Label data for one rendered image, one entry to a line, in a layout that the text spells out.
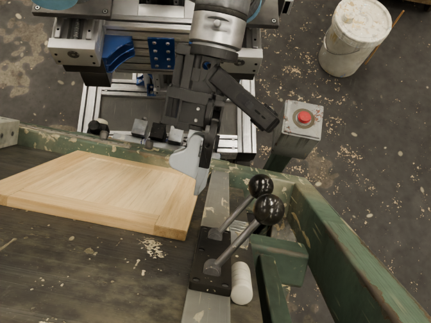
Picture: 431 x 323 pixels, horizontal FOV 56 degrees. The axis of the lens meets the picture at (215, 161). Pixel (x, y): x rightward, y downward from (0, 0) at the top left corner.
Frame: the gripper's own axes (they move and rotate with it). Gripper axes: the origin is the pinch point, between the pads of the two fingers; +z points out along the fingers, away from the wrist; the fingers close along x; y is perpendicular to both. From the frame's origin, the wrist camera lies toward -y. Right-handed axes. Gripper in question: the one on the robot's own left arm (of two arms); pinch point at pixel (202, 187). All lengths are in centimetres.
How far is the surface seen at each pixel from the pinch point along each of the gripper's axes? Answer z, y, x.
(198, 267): 7.1, -1.6, 11.8
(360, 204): 29, -80, -149
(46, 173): 10.2, 34.3, -26.9
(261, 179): -3.3, -8.3, 1.3
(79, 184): 10.5, 26.2, -24.6
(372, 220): 35, -87, -145
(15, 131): 8, 56, -55
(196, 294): 8.1, -2.0, 16.7
